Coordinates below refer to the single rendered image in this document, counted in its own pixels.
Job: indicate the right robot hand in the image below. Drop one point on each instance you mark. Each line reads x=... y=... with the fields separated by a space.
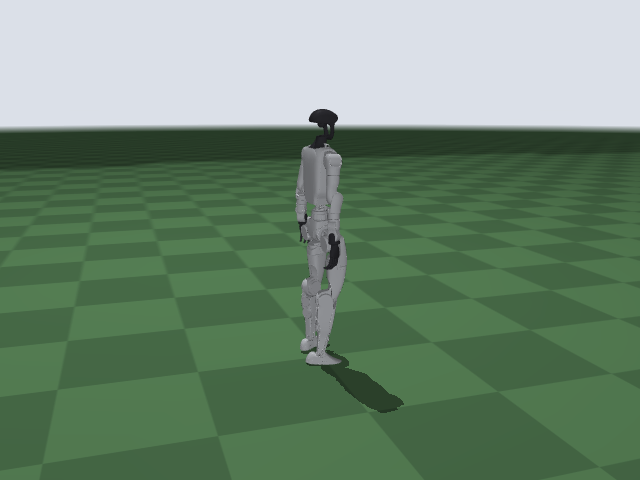
x=334 y=252

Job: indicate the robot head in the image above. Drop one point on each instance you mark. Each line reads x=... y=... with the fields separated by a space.
x=323 y=117

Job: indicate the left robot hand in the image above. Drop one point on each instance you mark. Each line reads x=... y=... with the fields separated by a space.
x=302 y=223

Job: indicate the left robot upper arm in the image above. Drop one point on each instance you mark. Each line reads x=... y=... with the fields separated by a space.
x=300 y=175

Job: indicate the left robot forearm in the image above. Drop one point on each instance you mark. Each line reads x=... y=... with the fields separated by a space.
x=301 y=206

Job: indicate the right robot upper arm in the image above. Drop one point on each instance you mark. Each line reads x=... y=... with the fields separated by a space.
x=332 y=162

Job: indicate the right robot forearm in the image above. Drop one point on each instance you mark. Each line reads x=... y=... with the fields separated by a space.
x=334 y=216

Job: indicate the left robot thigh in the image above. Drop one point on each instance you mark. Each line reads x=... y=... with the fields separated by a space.
x=316 y=262

